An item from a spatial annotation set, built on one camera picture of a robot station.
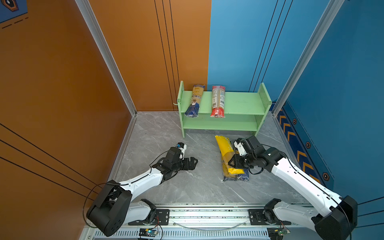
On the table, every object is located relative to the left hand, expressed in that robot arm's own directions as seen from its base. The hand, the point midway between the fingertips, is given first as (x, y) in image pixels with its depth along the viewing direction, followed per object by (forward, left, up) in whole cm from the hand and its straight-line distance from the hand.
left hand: (192, 159), depth 87 cm
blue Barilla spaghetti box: (-9, -29, -3) cm, 31 cm away
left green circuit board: (-34, +20, -9) cm, 41 cm away
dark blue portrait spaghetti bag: (-9, -20, -5) cm, 22 cm away
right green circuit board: (-34, -41, -7) cm, 54 cm away
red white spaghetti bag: (+23, -14, +24) cm, 37 cm away
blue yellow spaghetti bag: (+18, 0, +24) cm, 30 cm away
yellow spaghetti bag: (-1, -19, +9) cm, 21 cm away
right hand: (-6, -20, +8) cm, 22 cm away
